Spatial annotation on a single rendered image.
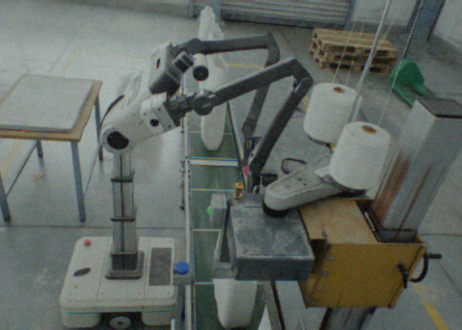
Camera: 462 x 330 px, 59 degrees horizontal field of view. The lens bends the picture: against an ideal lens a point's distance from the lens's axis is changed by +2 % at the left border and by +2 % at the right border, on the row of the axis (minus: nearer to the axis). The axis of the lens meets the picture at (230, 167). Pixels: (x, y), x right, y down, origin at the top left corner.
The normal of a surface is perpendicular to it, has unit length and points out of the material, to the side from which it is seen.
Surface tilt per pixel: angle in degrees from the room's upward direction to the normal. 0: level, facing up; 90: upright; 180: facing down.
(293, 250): 0
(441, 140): 90
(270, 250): 0
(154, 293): 0
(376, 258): 90
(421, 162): 90
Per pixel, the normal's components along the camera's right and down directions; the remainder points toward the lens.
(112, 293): 0.12, -0.82
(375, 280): 0.10, 0.57
